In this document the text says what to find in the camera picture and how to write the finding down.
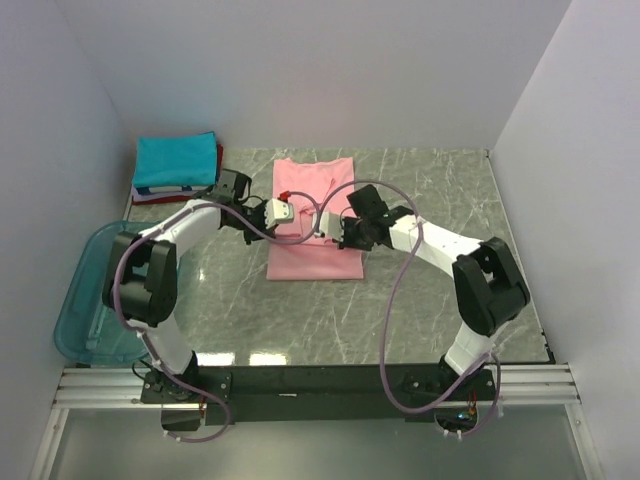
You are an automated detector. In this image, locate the folded teal t shirt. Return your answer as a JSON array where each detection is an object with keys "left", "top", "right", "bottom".
[{"left": 132, "top": 132, "right": 218, "bottom": 188}]

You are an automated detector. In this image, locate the folded white t shirt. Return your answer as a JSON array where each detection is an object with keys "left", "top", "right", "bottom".
[{"left": 131, "top": 185, "right": 207, "bottom": 204}]

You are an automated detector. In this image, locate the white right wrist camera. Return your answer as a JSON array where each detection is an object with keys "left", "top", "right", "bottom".
[{"left": 312, "top": 212, "right": 344, "bottom": 242}]

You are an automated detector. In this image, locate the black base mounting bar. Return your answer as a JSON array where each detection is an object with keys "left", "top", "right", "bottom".
[{"left": 140, "top": 364, "right": 497, "bottom": 431}]

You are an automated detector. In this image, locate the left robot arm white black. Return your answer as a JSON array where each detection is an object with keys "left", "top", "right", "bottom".
[{"left": 102, "top": 170, "right": 290, "bottom": 402}]

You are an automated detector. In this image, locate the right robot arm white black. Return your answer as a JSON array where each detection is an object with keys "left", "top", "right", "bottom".
[{"left": 338, "top": 184, "right": 531, "bottom": 399}]

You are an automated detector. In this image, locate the aluminium extrusion rail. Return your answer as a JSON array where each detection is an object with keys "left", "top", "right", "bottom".
[{"left": 52, "top": 365, "right": 581, "bottom": 410}]

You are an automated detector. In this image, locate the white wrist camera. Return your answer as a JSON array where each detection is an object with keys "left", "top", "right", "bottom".
[
  {"left": 264, "top": 191, "right": 295, "bottom": 229},
  {"left": 312, "top": 212, "right": 344, "bottom": 242}
]

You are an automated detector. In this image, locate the folded navy t shirt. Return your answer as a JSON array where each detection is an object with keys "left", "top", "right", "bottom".
[{"left": 133, "top": 185, "right": 193, "bottom": 196}]

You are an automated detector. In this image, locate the pink t shirt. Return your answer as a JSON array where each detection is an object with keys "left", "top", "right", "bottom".
[{"left": 266, "top": 158, "right": 364, "bottom": 281}]

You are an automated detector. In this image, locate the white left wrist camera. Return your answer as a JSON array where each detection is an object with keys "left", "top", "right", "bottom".
[{"left": 264, "top": 191, "right": 295, "bottom": 229}]

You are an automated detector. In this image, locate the teal transparent plastic bin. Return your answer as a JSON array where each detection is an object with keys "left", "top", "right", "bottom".
[{"left": 54, "top": 220, "right": 152, "bottom": 367}]

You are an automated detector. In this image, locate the folded dark red t shirt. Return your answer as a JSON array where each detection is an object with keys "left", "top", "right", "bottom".
[{"left": 130, "top": 143, "right": 225, "bottom": 206}]

